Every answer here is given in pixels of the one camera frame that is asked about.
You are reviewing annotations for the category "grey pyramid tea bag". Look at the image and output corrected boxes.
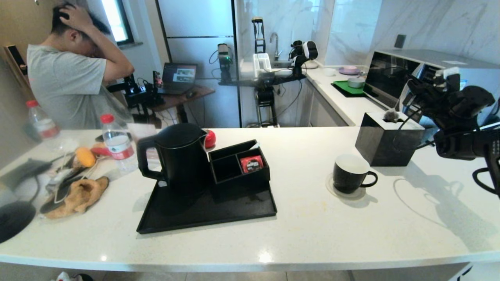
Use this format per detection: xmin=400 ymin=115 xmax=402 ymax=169
xmin=383 ymin=79 xmax=411 ymax=123

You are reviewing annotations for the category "black electric kettle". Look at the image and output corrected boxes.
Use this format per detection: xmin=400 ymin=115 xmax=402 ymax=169
xmin=136 ymin=123 xmax=209 ymax=199

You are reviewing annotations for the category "clear water bottle red cap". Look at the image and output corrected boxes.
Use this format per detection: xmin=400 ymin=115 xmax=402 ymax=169
xmin=27 ymin=100 xmax=60 ymax=140

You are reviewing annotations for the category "silver microwave oven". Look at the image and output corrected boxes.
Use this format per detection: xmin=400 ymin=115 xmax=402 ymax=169
xmin=365 ymin=49 xmax=500 ymax=127

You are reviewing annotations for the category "black tissue box white lid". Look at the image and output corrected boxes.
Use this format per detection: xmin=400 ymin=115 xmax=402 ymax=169
xmin=355 ymin=112 xmax=425 ymax=167

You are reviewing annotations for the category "black tray under mat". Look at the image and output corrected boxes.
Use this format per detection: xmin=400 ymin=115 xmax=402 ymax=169
xmin=331 ymin=82 xmax=368 ymax=98

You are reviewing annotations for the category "green mat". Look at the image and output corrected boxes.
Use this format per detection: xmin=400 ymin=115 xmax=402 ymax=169
xmin=333 ymin=80 xmax=366 ymax=95

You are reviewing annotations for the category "white kitchen cabinet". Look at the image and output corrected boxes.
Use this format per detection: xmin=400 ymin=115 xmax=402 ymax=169
xmin=305 ymin=80 xmax=348 ymax=127

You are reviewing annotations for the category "black mug white inside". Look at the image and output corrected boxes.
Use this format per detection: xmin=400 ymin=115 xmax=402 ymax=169
xmin=333 ymin=154 xmax=378 ymax=194

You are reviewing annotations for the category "round clear coaster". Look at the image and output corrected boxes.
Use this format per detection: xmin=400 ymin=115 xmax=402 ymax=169
xmin=325 ymin=172 xmax=366 ymax=200

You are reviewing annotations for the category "chrome kitchen faucet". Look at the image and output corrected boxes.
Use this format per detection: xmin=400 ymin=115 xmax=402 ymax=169
xmin=270 ymin=32 xmax=280 ymax=62

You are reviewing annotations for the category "black centre stand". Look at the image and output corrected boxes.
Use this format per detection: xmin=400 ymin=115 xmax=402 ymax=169
xmin=252 ymin=17 xmax=279 ymax=127

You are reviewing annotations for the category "translucent white box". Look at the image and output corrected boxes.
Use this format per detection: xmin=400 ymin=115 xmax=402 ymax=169
xmin=253 ymin=53 xmax=273 ymax=73

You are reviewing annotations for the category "red instant coffee sachet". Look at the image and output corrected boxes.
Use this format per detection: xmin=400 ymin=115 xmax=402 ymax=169
xmin=239 ymin=155 xmax=264 ymax=173

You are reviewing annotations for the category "black device with green light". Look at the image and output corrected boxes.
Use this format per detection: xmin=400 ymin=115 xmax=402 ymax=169
xmin=217 ymin=43 xmax=233 ymax=82

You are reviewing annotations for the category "black compartment organizer box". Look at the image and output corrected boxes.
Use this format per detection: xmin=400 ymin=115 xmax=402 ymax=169
xmin=208 ymin=139 xmax=271 ymax=196

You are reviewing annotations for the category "brown wooden desk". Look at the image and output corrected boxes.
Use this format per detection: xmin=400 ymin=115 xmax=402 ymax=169
xmin=150 ymin=86 xmax=216 ymax=129

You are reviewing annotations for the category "grey white refrigerator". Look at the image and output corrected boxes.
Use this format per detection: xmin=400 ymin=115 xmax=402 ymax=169
xmin=155 ymin=0 xmax=241 ymax=128

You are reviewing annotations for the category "black rectangular serving tray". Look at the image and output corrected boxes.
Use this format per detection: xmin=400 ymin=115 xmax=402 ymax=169
xmin=136 ymin=178 xmax=278 ymax=235

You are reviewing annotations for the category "black open laptop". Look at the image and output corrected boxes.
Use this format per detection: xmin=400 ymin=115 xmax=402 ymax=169
xmin=158 ymin=62 xmax=198 ymax=95

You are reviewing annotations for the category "clear water bottle red label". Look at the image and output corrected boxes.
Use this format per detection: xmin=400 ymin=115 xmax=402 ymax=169
xmin=101 ymin=114 xmax=138 ymax=173

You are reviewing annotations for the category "dark framed window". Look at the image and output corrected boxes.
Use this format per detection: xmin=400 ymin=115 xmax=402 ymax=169
xmin=101 ymin=0 xmax=135 ymax=46

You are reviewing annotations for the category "red mesh pouch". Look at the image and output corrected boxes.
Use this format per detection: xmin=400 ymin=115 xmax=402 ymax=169
xmin=92 ymin=144 xmax=114 ymax=157

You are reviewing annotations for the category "orange oval toy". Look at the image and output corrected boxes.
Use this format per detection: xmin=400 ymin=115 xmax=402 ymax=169
xmin=75 ymin=147 xmax=97 ymax=168

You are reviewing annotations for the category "man in grey shirt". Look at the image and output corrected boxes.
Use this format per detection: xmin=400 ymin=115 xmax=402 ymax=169
xmin=27 ymin=3 xmax=135 ymax=130

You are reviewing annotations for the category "black round kettle base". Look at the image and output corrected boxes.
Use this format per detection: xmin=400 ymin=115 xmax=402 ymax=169
xmin=0 ymin=201 xmax=38 ymax=243

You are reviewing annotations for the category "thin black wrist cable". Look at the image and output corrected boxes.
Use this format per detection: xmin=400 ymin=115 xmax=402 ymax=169
xmin=393 ymin=105 xmax=436 ymax=151

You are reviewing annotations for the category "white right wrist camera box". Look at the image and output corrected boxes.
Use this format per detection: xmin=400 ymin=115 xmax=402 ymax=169
xmin=441 ymin=67 xmax=462 ymax=83

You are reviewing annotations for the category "thick black arm hose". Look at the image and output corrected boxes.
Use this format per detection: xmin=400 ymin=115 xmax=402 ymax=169
xmin=472 ymin=167 xmax=500 ymax=196

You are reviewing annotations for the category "black strap tangle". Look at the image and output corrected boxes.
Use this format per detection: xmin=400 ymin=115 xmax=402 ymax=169
xmin=41 ymin=162 xmax=98 ymax=214

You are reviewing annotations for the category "black door lock handle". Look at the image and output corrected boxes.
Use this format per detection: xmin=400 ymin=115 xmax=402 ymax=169
xmin=5 ymin=45 xmax=29 ymax=75

